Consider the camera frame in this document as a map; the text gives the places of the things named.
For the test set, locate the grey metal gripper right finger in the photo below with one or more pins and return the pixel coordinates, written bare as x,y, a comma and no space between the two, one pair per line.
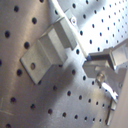
114,55

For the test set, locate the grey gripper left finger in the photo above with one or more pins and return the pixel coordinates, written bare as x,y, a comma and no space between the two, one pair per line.
110,79

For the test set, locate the grey metal cable clip bracket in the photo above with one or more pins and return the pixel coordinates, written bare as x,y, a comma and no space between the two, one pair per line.
49,50

